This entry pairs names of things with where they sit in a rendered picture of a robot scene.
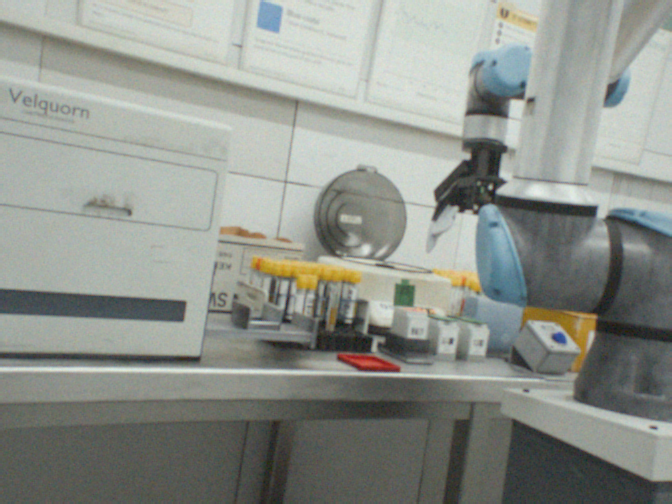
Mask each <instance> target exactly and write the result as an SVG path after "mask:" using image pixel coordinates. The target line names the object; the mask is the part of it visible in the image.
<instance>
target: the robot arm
mask: <svg viewBox="0 0 672 504"><path fill-rule="evenodd" d="M671 14H672V0H542V5H541V7H540V12H539V20H538V28H536V36H535V44H534V47H533V50H532V49H530V48H529V47H528V46H526V45H523V43H521V44H520V42H515V43H510V44H505V45H503V46H500V47H499V49H497V50H483V51H481V52H479V53H477V54H475V55H474V56H473V57H472V62H471V69H470V71H468V88H467V99H466V109H465V113H464V118H463V128H462V138H461V140H462V141H463V142H462V149H461V151H462V152H465V153H470V154H471V158H470V160H466V159H463V160H462V161H461V162H460V163H458V164H457V166H456V168H455V169H454V170H453V171H452V172H451V173H450V174H448V176H447V177H446V178H445V179H444V180H443V181H442V182H441V183H440V184H438V185H437V187H436V188H435V189H434V190H433V193H434V200H435V203H436V206H435V209H434V213H433V216H432V219H431V225H430V228H428V232H427V238H426V250H425V251H426V253H427V254H430V252H431V251H432V250H433V248H434V247H435V245H436V242H437V239H438V238H439V237H441V236H442V235H443V233H444V232H446V231H447V230H449V229H450V227H452V226H453V225H454V220H455V218H456V217H455V215H456V213H457V212H458V214H464V213H465V212H466V210H469V212H473V214H474V216H478V221H477V224H476V236H475V256H476V268H477V276H478V280H479V285H480V288H481V290H483V292H484V294H485V296H486V297H487V298H488V299H490V300H493V301H495V302H502V304H508V305H516V306H517V307H520V308H525V307H534V308H544V309H555V311H565V312H575V313H586V314H596V317H595V328H594V337H593V340H592V342H591V346H590V348H589V350H588V352H586V354H585V358H584V360H583V362H582V366H581V368H580V371H579V375H578V376H576V377H575V379H574V383H573V394H572V398H573V399H575V400H577V402H579V403H583V404H586V405H590V407H594V408H598V409H603V410H608V412H614V413H620V414H626V416H632V417H639V418H645V419H646V420H654V421H663V423H672V214H667V213H661V211H658V212H655V210H645V209H640V208H630V207H614V208H613V209H610V210H609V211H608V214H607V215H605V217H604V219H602V218H597V211H598V204H600V202H598V201H597V200H596V197H595V196H594V195H593V193H592V192H590V191H589V188H588V181H589V174H591V167H592V160H593V153H595V146H596V139H597V131H598V129H599V125H600V118H601V111H602V109H603V107H604V109H607V108H613V107H617V106H618V105H619V104H620V102H622V101H623V100H624V97H625V93H627V92H628V88H629V84H631V68H630V64H631V63H633V62H634V61H635V58H636V57H638V56H639V53H640V52H641V51H643V49H644V47H645V46H646V45H647V44H648V43H649V41H650V40H652V38H653V36H654V35H655V34H656V33H657V32H658V30H659V28H661V27H662V25H663V23H665V22H666V20H667V19H669V17H670V16H671ZM511 99H513V100H522V101H524V106H523V113H522V122H520V128H519V136H518V144H517V152H515V160H514V166H513V174H512V178H511V179H510V181H505V180H504V177H499V172H501V162H502V154H504V153H508V145H505V144H504V143H505V138H506V137H507V133H508V130H507V127H508V120H509V111H510V107H511Z"/></svg>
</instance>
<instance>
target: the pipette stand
mask: <svg viewBox="0 0 672 504"><path fill-rule="evenodd" d="M522 314H523V308H520V307H517V306H516V305H508V304H502V302H495V301H493V300H490V299H488V298H487V297H483V298H480V297H479V296H469V295H466V298H465V304H464V311H463V318H473V319H477V320H480V321H484V322H487V327H486V329H487V330H489V333H488V340H487V346H486V353H485V356H500V358H509V355H510V349H511V343H513V342H514V340H515V339H516V337H518V336H519V333H520V327H521V320H522Z"/></svg>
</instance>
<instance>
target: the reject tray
mask: <svg viewBox="0 0 672 504"><path fill-rule="evenodd" d="M336 359H337V360H339V361H341V362H344V363H346V364H348V365H350V366H353V368H356V369H358V370H360V371H375V372H400V368H401V367H399V365H396V364H394V363H392V362H389V361H386V360H384V359H382V358H378V357H376V355H363V354H337V358H336Z"/></svg>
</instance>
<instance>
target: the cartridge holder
mask: <svg viewBox="0 0 672 504"><path fill-rule="evenodd" d="M429 347H430V339H428V338H427V339H423V338H407V337H404V336H400V335H398V334H395V333H393V331H390V330H386V336H385V341H377V345H376V349H377V350H380V351H382V352H386V353H388V354H392V356H394V357H396V358H398V359H401V360H403V361H404V362H407V363H415V362H422V363H426V365H433V364H435V357H437V356H434V355H431V354H429Z"/></svg>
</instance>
